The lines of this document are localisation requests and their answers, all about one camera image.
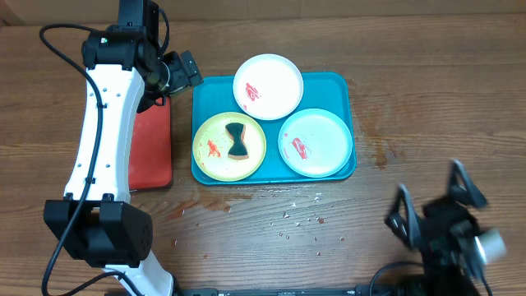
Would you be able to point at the dark green bow-shaped sponge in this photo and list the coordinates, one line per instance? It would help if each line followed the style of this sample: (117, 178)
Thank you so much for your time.
(238, 150)

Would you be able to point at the white plate with red stain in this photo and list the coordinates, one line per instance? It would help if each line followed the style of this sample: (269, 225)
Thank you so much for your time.
(268, 87)

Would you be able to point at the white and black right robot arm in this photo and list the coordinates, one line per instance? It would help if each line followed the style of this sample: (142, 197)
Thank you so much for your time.
(439, 278)

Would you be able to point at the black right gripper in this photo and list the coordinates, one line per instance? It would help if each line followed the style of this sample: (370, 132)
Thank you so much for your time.
(434, 213)

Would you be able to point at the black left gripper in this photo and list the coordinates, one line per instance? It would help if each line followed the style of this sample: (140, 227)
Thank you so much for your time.
(188, 71)

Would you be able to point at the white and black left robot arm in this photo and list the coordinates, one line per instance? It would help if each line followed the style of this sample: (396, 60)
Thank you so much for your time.
(128, 69)

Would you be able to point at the light blue plate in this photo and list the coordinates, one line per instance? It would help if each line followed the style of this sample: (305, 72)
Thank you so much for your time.
(315, 143)

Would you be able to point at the teal plastic serving tray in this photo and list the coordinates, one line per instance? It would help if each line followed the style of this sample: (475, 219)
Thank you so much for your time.
(322, 90)

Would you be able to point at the yellow plate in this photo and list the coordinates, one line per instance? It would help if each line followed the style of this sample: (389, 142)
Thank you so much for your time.
(211, 144)

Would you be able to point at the dark brown tray of red water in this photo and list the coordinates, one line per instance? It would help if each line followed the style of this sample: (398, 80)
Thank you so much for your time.
(151, 149)

